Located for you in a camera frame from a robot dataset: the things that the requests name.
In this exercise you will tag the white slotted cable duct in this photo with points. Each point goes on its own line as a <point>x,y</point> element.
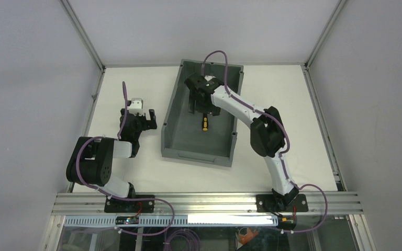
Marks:
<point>176,221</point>

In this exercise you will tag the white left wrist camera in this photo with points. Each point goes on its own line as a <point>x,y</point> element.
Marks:
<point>136,107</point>

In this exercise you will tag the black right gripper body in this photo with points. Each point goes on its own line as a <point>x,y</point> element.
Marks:
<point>199,100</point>

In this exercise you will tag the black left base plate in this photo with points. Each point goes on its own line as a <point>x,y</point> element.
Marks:
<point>144,205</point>

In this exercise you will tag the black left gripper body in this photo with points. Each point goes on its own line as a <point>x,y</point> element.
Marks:
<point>138,117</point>

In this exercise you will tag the black yellow screwdriver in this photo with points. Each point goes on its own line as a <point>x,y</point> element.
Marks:
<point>205,124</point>

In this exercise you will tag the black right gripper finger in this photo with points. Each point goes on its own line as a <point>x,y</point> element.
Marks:
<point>191,104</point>
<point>214,110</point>

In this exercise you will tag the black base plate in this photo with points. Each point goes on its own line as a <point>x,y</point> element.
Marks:
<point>144,205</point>
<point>266,203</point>

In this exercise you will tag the orange object under table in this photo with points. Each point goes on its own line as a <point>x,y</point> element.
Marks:
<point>246,234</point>

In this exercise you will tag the aluminium front rail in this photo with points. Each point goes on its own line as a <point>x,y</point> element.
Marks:
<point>228,203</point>

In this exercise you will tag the grey plastic bin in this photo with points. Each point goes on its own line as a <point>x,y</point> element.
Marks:
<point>182,136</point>

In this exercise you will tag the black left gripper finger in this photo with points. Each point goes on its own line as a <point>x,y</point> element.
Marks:
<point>152,123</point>
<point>123,113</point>

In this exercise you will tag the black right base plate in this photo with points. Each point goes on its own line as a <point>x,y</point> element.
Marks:
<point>266,203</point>

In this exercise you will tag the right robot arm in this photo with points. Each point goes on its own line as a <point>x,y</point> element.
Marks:
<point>268,137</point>

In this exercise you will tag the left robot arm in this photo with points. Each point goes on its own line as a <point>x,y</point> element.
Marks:
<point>91,161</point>

